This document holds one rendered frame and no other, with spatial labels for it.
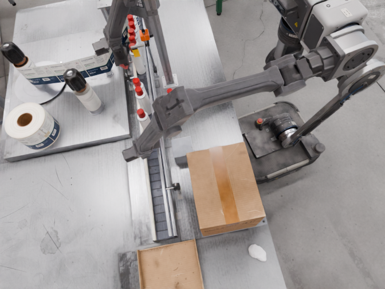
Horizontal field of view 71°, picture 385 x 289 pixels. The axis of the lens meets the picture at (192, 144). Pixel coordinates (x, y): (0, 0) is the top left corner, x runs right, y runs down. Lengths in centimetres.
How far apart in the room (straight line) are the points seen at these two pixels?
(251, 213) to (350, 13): 69
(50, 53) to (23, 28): 40
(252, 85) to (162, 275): 89
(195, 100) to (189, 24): 128
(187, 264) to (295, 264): 108
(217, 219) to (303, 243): 128
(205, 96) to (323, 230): 175
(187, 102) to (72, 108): 107
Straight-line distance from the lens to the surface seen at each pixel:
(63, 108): 168
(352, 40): 94
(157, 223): 128
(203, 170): 105
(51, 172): 160
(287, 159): 208
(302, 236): 222
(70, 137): 157
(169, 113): 71
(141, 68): 160
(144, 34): 137
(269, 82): 81
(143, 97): 134
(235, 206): 102
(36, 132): 150
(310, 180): 233
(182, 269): 129
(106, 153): 150
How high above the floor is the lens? 212
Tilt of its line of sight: 66 degrees down
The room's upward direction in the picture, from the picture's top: 11 degrees counter-clockwise
